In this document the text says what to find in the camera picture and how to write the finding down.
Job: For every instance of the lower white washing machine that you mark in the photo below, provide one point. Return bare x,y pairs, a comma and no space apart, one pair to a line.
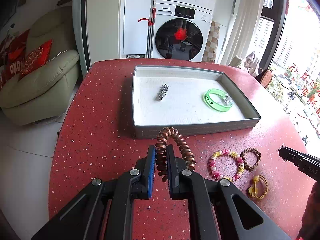
180,31

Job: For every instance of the checkered folded board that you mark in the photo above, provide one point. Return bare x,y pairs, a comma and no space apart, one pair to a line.
212,43

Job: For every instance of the green translucent bangle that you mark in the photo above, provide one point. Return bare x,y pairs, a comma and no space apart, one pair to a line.
218,100

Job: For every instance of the white cloth on chair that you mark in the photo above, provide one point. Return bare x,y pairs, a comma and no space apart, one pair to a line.
252,64

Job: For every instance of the beige leather armchair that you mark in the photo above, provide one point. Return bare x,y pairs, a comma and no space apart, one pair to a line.
46,92

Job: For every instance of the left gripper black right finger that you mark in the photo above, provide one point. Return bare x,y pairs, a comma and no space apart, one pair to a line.
218,209

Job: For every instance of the silver rhinestone hair clip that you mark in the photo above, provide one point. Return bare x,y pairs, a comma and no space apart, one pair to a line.
162,92

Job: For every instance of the grey jewelry tray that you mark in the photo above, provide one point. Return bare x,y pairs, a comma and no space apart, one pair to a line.
183,107

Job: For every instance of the brown wooden chair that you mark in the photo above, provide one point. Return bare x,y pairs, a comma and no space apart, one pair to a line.
265,77

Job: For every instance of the red embroidered cushion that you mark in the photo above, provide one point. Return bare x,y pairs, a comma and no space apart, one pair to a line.
36,59

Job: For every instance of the red text cushion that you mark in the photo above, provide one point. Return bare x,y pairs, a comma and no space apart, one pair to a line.
14,58

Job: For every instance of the red handled mop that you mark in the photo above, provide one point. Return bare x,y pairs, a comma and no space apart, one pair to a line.
151,24

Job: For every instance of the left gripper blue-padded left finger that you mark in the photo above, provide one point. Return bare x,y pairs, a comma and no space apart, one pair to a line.
103,209

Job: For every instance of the white curtain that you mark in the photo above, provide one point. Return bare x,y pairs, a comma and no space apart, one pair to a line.
243,28

